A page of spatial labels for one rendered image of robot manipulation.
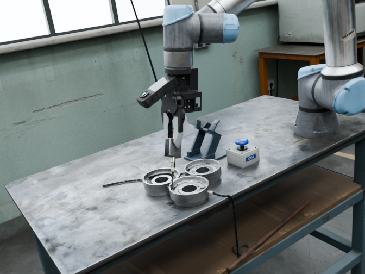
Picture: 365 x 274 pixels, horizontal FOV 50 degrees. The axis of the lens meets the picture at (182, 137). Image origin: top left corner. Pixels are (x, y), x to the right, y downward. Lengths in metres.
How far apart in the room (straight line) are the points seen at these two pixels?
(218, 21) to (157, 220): 0.51
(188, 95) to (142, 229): 0.35
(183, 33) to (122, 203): 0.47
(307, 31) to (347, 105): 2.12
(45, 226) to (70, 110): 1.62
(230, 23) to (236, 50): 2.28
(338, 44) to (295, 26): 2.18
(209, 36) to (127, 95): 1.80
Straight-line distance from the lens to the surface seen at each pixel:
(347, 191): 1.57
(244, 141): 1.17
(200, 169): 1.13
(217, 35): 1.01
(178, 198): 0.98
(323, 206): 1.46
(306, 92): 1.33
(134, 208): 1.03
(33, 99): 2.54
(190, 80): 1.03
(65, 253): 0.94
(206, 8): 1.15
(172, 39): 0.98
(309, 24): 3.27
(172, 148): 1.04
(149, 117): 2.87
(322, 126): 1.36
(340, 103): 1.20
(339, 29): 1.18
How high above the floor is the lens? 1.31
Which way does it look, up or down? 20 degrees down
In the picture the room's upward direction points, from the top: 8 degrees counter-clockwise
